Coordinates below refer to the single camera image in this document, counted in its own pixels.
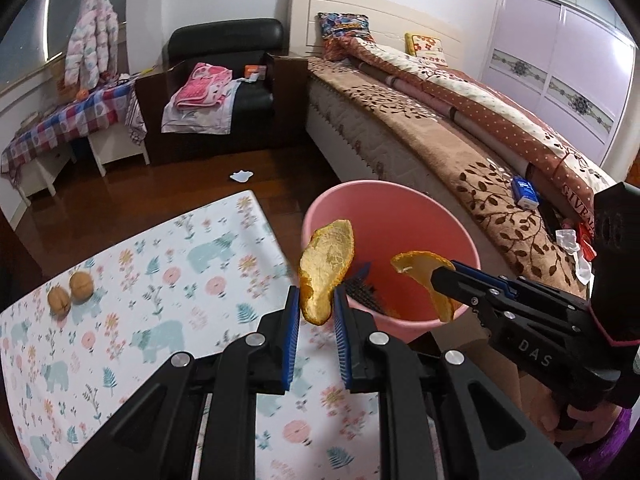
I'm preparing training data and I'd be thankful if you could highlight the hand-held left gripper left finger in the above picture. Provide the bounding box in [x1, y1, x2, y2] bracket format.
[55, 285, 302, 480]

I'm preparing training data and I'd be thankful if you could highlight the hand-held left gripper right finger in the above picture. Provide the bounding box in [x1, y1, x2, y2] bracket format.
[334, 285, 583, 480]

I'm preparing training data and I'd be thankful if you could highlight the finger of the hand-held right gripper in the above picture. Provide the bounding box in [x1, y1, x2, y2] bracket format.
[449, 259, 591, 311]
[431, 269, 506, 331]

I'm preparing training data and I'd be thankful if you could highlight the small orange peel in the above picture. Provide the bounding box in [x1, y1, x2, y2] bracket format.
[390, 251, 457, 323]

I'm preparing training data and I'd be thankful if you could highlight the black hair brush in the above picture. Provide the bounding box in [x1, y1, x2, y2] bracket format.
[342, 262, 393, 318]

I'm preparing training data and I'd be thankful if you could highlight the large orange peel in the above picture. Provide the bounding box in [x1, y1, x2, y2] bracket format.
[298, 219, 356, 325]

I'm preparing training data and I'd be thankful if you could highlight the pink plastic bucket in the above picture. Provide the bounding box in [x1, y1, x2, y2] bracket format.
[301, 180, 482, 345]

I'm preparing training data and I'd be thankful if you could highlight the person's right hand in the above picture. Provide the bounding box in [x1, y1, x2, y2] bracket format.
[520, 375, 621, 443]

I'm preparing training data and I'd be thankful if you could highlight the blue tissue pack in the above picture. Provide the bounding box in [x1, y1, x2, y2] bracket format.
[511, 175, 540, 209]

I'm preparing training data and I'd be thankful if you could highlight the crumpled white tissue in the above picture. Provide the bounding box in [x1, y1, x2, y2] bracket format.
[554, 227, 593, 283]

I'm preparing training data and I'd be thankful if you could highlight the brown leaf-pattern blanket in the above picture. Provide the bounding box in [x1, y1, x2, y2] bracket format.
[306, 56, 596, 301]

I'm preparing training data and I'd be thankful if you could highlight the floral tablecloth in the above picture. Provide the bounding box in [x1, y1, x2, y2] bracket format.
[0, 190, 441, 480]

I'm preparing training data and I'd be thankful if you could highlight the dotted floral quilt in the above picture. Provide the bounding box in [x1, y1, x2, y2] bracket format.
[325, 35, 618, 231]

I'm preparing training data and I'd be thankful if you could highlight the white bed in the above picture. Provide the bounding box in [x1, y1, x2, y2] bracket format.
[277, 0, 618, 301]

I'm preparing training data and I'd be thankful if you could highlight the white printed cloth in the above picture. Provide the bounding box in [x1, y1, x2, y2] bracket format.
[161, 80, 243, 135]

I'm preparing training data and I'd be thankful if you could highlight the yellow floral pillow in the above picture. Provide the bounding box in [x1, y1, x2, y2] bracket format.
[404, 32, 448, 66]

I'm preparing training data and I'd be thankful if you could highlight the lilac wardrobe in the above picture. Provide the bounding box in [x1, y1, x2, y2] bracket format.
[480, 0, 638, 171]

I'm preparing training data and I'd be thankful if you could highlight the white bench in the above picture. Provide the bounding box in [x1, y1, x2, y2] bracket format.
[15, 147, 78, 206]
[87, 132, 151, 177]

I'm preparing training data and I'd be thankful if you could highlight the pink blanket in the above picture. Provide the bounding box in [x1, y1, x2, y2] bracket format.
[174, 62, 233, 110]

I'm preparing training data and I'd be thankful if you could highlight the colourful cartoon pillow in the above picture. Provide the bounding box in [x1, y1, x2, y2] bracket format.
[317, 11, 373, 48]

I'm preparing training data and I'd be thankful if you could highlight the black leather armchair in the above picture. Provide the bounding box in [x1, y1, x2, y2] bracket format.
[135, 17, 311, 166]

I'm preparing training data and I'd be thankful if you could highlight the plaid covered side table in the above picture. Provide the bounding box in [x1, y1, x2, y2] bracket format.
[0, 82, 148, 181]

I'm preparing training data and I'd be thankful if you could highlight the pink patterned puffer jacket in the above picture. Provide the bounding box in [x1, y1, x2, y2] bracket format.
[64, 0, 121, 88]

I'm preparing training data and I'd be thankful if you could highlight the large curved window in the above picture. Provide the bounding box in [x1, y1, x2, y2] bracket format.
[0, 0, 131, 96]

